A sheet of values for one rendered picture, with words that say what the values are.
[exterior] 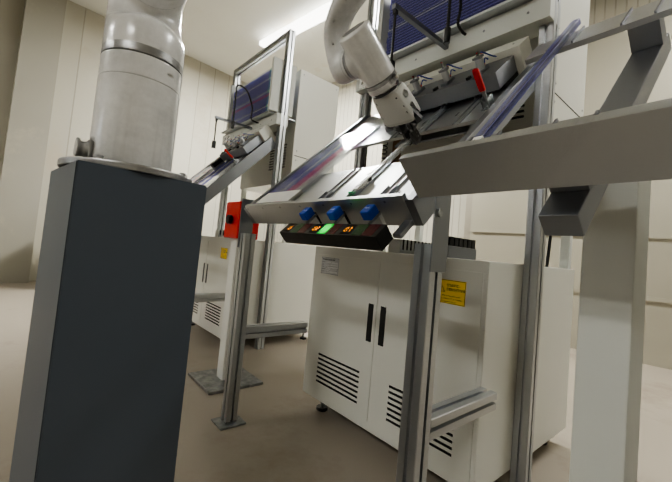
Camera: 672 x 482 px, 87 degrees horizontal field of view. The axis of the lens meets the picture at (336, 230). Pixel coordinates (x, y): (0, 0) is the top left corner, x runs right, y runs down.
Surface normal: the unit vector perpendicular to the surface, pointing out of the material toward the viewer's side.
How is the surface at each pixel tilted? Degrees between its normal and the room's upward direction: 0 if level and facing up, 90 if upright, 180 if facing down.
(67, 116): 90
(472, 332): 90
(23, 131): 90
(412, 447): 90
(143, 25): 81
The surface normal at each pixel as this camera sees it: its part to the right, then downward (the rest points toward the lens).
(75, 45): 0.73, 0.04
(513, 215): -0.68, -0.10
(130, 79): 0.26, -0.03
